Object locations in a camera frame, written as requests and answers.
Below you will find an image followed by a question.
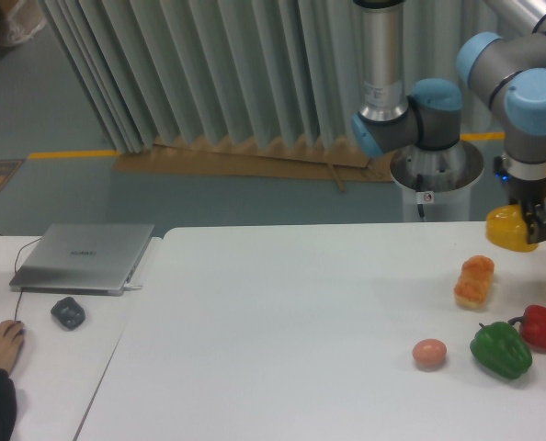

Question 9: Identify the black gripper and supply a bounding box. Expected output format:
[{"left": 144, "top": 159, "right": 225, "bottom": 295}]
[{"left": 493, "top": 155, "right": 546, "bottom": 244}]

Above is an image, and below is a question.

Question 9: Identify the yellow bell pepper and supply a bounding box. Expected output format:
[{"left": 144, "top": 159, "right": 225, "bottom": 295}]
[{"left": 485, "top": 204, "right": 538, "bottom": 253}]

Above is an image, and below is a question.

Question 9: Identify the black computer mouse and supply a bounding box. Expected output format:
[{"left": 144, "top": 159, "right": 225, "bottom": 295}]
[{"left": 7, "top": 322, "right": 25, "bottom": 360}]

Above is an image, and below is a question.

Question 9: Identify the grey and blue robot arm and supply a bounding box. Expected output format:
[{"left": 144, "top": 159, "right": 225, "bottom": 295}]
[{"left": 351, "top": 1, "right": 546, "bottom": 244}]

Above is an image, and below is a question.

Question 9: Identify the red bell pepper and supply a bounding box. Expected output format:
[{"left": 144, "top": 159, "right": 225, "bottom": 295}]
[{"left": 508, "top": 304, "right": 546, "bottom": 350}]

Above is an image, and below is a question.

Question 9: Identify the green bell pepper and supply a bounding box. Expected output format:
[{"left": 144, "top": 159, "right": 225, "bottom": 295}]
[{"left": 470, "top": 322, "right": 532, "bottom": 379}]

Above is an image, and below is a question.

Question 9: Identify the orange bread loaf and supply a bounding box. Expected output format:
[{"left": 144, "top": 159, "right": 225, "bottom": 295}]
[{"left": 453, "top": 255, "right": 495, "bottom": 309}]

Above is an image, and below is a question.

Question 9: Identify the brown egg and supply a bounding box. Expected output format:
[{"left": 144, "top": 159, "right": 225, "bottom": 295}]
[{"left": 412, "top": 339, "right": 447, "bottom": 368}]

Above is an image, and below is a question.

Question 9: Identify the pale green pleated curtain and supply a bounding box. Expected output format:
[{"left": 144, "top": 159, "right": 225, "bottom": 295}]
[{"left": 33, "top": 0, "right": 546, "bottom": 156}]

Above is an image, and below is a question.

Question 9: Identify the silver closed laptop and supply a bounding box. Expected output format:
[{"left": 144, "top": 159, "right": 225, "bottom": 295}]
[{"left": 9, "top": 223, "right": 154, "bottom": 295}]

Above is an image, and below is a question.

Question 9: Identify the clear plastic bag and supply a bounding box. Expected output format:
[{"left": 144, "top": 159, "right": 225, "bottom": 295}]
[{"left": 0, "top": 0, "right": 46, "bottom": 47}]

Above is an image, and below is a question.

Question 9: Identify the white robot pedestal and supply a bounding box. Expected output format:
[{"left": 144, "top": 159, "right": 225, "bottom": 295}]
[{"left": 390, "top": 141, "right": 483, "bottom": 222}]

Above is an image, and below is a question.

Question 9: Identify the white laptop cable plug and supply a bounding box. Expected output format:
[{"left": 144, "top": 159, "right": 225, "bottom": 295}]
[{"left": 123, "top": 284, "right": 143, "bottom": 291}]

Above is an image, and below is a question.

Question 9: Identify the black mouse cable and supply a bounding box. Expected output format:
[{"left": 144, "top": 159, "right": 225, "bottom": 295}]
[{"left": 0, "top": 232, "right": 44, "bottom": 322}]

